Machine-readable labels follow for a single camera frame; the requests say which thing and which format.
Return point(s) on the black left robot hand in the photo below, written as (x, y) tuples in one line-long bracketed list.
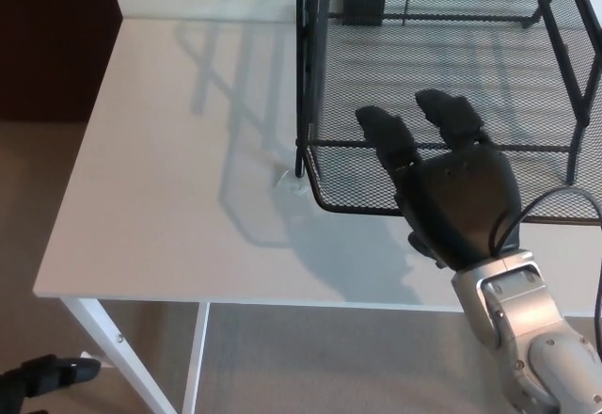
[(52, 374)]

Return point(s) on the white table leg frame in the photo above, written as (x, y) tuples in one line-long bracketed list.
[(106, 334)]

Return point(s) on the black metal file rack frame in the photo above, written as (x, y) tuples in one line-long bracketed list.
[(301, 103)]

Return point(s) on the small clear tape scrap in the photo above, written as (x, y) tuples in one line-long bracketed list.
[(294, 187)]

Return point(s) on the white peg on table leg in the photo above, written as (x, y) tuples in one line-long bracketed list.
[(89, 355)]

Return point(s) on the black mesh sliding tray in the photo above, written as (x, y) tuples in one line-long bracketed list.
[(367, 197)]

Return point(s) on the dark brown cabinet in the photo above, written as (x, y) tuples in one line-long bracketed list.
[(52, 42)]

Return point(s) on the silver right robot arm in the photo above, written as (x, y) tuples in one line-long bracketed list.
[(512, 301)]

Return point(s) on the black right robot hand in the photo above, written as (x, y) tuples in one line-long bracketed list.
[(461, 197)]

